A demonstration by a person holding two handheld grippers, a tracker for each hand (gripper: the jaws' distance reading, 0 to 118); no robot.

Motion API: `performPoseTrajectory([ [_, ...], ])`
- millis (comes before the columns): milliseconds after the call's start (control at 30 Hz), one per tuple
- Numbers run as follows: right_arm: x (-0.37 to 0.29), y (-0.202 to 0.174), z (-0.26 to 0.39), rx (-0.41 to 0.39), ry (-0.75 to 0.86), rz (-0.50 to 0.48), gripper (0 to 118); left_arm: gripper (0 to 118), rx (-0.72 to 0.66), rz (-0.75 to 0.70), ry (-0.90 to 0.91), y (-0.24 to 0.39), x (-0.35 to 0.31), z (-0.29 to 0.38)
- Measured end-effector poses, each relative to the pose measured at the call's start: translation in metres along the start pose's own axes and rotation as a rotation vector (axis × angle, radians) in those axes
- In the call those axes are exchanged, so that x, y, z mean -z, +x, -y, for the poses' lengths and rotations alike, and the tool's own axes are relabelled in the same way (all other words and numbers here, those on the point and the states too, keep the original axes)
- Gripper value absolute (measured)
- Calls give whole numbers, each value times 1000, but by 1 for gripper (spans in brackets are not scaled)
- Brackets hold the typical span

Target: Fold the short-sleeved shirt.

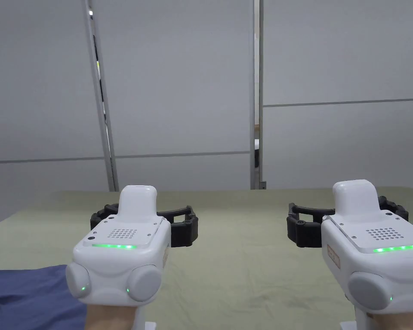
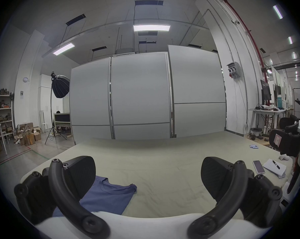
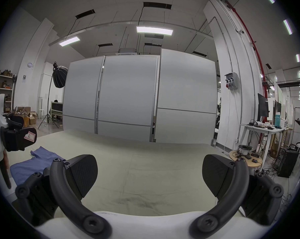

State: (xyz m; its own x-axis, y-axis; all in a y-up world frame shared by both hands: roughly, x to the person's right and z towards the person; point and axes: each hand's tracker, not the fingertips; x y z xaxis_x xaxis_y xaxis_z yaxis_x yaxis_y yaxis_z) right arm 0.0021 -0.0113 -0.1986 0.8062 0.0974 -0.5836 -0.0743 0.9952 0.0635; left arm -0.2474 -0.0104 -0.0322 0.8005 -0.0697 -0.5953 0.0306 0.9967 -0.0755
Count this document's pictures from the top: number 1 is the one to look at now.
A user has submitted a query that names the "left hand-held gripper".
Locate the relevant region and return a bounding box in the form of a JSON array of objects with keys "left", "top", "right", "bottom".
[{"left": 65, "top": 185, "right": 199, "bottom": 330}]

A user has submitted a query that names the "dark blue shirt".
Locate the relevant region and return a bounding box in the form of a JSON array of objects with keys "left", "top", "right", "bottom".
[{"left": 0, "top": 264, "right": 89, "bottom": 330}]

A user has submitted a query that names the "person's left hand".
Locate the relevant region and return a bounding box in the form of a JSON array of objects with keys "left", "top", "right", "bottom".
[{"left": 84, "top": 303, "right": 139, "bottom": 330}]

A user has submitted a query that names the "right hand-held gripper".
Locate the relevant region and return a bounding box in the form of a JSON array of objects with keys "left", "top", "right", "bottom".
[{"left": 286, "top": 179, "right": 413, "bottom": 330}]

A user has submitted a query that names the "person's right hand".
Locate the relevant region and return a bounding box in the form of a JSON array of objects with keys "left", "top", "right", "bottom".
[{"left": 373, "top": 305, "right": 413, "bottom": 330}]

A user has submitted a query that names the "bed with pale green sheet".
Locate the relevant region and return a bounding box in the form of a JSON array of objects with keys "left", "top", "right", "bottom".
[{"left": 0, "top": 187, "right": 413, "bottom": 330}]

